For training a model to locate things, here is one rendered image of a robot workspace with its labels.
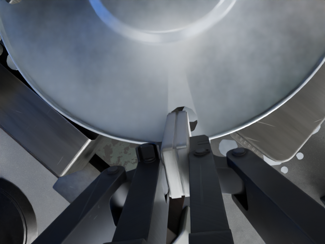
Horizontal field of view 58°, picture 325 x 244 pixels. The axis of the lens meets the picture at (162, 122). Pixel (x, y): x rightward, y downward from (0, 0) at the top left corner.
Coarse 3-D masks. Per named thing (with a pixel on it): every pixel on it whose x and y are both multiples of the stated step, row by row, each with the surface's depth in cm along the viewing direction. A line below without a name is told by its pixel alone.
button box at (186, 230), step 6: (186, 210) 48; (186, 216) 44; (180, 222) 44; (186, 222) 42; (180, 228) 41; (186, 228) 40; (180, 234) 38; (186, 234) 38; (174, 240) 39; (180, 240) 38; (186, 240) 38
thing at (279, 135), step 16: (320, 80) 22; (304, 96) 22; (320, 96) 22; (272, 112) 22; (288, 112) 22; (304, 112) 22; (320, 112) 22; (256, 128) 22; (272, 128) 22; (288, 128) 22; (304, 128) 22; (256, 144) 22; (272, 144) 22; (288, 144) 22; (288, 160) 22
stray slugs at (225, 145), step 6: (12, 66) 33; (186, 108) 36; (192, 114) 36; (192, 120) 36; (222, 144) 36; (228, 144) 36; (234, 144) 35; (222, 150) 36; (228, 150) 36; (264, 156) 35; (270, 162) 35; (276, 162) 35
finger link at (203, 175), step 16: (192, 160) 14; (208, 160) 14; (192, 176) 13; (208, 176) 12; (192, 192) 11; (208, 192) 11; (192, 208) 10; (208, 208) 10; (224, 208) 10; (192, 224) 10; (208, 224) 9; (224, 224) 9; (192, 240) 8; (208, 240) 8; (224, 240) 8
